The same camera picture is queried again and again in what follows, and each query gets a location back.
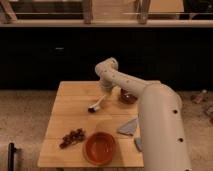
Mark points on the grey square cloth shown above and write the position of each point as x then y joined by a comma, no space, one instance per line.
138,143

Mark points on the brown debris pile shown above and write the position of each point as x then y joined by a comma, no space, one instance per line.
75,136

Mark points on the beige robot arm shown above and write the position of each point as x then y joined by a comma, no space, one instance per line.
164,145

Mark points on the orange bowl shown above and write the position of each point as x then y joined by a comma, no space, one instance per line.
99,148

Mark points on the grey triangular cloth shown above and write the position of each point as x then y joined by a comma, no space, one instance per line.
128,128

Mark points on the wooden shelf rail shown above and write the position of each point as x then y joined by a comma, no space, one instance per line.
113,23

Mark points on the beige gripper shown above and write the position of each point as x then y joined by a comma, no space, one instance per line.
106,86

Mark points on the black post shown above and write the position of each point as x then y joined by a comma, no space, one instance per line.
11,152

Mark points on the dark red glass cup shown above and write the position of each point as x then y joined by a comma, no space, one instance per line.
127,97

